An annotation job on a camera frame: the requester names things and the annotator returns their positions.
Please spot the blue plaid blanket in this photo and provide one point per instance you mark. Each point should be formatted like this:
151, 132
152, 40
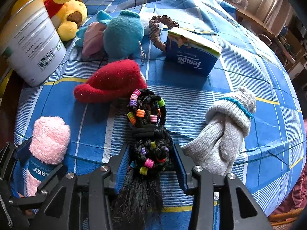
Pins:
191, 95

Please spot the red strawberry plush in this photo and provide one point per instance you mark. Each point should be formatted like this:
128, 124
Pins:
112, 79

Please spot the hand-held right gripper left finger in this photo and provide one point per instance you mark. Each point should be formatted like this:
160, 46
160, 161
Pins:
118, 177

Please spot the beige curtain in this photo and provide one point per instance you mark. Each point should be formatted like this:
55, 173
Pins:
271, 0

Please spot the blue tissue pack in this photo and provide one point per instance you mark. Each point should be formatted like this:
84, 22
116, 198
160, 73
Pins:
189, 57

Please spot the grey knitted gloves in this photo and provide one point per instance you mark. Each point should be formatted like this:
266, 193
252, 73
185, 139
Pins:
220, 134

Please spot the brown satin scrunchie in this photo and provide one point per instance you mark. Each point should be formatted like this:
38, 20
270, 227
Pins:
156, 34

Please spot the white plastic bucket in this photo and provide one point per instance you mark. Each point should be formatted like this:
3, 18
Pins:
31, 43

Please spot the dark pink cloth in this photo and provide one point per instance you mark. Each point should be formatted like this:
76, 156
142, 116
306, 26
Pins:
295, 191

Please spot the wooden desk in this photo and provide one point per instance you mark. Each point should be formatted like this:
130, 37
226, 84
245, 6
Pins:
249, 16

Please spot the yellow bear plush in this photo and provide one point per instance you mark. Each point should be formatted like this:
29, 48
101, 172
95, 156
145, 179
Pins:
69, 12

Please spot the blue and pink plush toy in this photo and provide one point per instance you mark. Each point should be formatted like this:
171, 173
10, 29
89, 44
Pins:
122, 36

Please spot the black braided beaded hairpiece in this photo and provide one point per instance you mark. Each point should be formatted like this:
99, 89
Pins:
144, 189

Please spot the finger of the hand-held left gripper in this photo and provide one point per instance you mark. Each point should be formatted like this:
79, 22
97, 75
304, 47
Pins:
45, 189
8, 158

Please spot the pink towel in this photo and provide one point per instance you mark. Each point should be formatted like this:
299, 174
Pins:
48, 139

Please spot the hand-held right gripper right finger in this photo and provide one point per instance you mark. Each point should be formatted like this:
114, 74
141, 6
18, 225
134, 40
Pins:
182, 172

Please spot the white crinkled plastic bag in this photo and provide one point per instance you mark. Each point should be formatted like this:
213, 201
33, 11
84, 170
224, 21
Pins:
145, 21

